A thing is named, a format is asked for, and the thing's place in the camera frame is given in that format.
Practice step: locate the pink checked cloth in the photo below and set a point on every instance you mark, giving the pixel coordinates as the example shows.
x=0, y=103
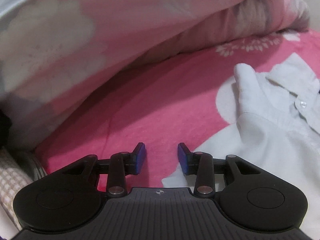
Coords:
x=15, y=180

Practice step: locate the pink floral fleece blanket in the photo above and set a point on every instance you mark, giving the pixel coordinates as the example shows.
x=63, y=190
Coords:
x=150, y=100

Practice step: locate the pink floral quilt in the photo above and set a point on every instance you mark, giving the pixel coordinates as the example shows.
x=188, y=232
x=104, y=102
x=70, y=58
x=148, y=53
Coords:
x=112, y=30

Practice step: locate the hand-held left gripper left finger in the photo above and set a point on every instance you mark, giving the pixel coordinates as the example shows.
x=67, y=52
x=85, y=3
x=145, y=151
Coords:
x=140, y=158

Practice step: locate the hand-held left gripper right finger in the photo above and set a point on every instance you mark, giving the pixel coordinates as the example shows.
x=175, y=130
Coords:
x=183, y=158

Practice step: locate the white shirt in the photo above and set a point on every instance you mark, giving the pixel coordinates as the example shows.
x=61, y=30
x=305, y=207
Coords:
x=270, y=130

